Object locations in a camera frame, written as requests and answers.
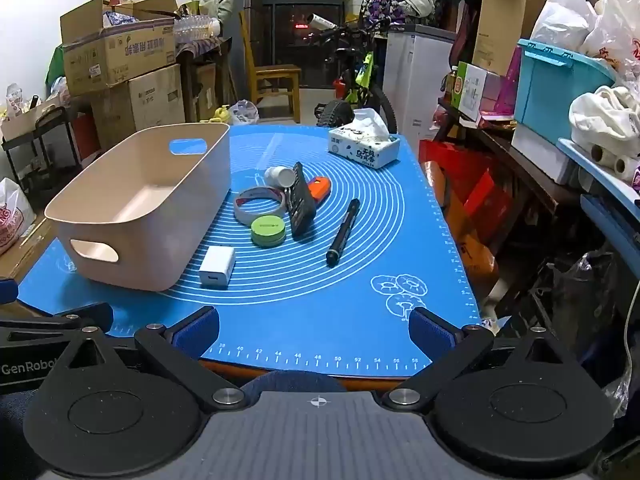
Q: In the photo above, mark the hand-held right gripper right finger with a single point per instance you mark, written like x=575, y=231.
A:
x=430, y=330

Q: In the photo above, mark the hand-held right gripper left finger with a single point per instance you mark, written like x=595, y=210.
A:
x=197, y=327

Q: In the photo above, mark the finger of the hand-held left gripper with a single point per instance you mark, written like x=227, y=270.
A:
x=97, y=317
x=7, y=291

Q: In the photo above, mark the white charger adapter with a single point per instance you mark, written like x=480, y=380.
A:
x=216, y=267

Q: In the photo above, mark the green round tin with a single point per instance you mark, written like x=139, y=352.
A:
x=269, y=230

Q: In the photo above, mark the beige plastic basket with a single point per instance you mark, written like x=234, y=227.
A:
x=150, y=200

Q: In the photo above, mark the black marker pen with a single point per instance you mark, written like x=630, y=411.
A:
x=342, y=235

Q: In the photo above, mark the black remote control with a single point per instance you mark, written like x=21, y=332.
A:
x=301, y=210

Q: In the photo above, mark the white pill bottle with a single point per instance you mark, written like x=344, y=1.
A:
x=277, y=176

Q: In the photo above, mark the flat brown cardboard box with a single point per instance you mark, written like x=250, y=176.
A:
x=27, y=250

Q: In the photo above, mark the red-printed white plastic bag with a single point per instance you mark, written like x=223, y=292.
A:
x=12, y=215

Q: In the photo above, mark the blue silicone mat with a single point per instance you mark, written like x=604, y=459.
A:
x=300, y=285

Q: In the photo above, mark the white tape roll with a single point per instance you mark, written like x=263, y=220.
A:
x=242, y=215

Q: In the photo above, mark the red shopping bags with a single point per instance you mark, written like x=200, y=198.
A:
x=465, y=195

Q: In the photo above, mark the black metal cart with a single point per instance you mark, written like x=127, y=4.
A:
x=45, y=130

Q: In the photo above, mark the red and white appliance box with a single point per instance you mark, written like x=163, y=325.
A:
x=86, y=135

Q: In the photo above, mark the orange utility knife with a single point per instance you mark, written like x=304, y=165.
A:
x=321, y=187

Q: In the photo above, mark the white tissue box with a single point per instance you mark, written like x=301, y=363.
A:
x=362, y=150

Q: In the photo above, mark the taped brown cardboard box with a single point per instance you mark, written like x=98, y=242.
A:
x=150, y=105

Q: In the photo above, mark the clear plastic bag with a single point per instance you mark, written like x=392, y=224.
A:
x=243, y=111

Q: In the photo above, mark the green and white carton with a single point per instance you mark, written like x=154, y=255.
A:
x=467, y=87

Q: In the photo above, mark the paper towel rolls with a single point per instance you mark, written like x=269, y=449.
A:
x=612, y=160

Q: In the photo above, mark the white freezer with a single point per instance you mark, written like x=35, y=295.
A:
x=420, y=80

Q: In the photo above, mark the wooden chair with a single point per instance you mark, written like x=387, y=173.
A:
x=272, y=80

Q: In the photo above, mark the green bicycle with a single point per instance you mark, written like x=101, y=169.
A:
x=360, y=80

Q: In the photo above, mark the open printed cardboard box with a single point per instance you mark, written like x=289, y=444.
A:
x=115, y=55

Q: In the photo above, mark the blue plastic storage bin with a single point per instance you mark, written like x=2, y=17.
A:
x=555, y=90

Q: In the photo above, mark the white crumpled cloth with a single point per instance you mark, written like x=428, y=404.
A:
x=605, y=115

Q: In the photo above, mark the pack of water bottles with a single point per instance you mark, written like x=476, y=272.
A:
x=197, y=27

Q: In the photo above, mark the tall brown cardboard box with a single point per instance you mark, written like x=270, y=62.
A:
x=505, y=25

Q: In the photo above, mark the floral cloth bundle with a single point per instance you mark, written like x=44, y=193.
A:
x=382, y=0

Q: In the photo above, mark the white plastic bags pile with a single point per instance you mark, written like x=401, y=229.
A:
x=590, y=15

